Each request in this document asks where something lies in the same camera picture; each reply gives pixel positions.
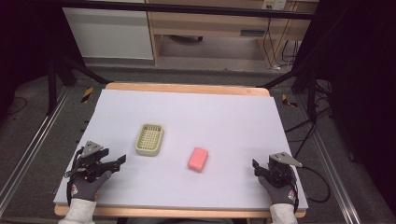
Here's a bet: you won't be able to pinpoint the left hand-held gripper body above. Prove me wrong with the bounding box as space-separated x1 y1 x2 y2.
64 140 117 183

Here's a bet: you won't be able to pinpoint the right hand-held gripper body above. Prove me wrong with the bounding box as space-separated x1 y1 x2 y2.
262 151 304 189

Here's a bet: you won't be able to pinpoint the beige slotted soap dish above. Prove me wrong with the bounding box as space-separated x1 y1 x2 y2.
134 122 165 157

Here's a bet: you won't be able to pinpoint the pink soap bar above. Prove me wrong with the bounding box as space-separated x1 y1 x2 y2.
187 147 209 174

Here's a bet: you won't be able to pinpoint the person's right hand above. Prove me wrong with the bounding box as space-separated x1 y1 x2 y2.
257 175 299 206

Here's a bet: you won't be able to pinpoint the person's left hand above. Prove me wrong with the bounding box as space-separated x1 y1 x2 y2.
68 170 113 203

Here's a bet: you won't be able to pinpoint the yellow black floor tape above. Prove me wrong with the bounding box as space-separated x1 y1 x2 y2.
80 87 94 104
281 93 299 108

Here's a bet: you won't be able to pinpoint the white table mat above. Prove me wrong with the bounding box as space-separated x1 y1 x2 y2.
53 89 309 210

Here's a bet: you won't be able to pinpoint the black metal stand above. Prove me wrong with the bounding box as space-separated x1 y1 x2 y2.
256 65 319 123
46 50 110 117

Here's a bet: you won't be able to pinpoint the wooden table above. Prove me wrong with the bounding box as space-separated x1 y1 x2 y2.
53 81 308 219

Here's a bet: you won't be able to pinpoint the white cabinet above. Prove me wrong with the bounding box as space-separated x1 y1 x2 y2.
62 7 154 61

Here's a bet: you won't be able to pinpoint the wooden office desk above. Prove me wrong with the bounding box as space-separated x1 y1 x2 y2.
145 0 313 68

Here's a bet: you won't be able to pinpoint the white power outlet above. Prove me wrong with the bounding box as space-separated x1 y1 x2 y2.
262 0 288 11

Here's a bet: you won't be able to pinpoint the black floor cables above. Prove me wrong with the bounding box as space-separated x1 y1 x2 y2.
284 78 333 160

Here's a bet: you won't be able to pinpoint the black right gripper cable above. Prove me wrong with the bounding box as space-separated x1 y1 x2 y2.
292 165 332 204

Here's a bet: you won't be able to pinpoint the aluminium floor rail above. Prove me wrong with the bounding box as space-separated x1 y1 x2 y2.
0 86 73 217
294 92 359 224

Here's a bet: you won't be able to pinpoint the thin black floor cable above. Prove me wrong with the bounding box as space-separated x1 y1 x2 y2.
6 96 29 117

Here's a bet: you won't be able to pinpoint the hanging desk cables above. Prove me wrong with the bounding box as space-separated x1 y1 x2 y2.
262 18 301 68

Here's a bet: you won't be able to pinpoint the black metal frame bar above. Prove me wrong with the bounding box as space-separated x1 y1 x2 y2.
60 0 315 21

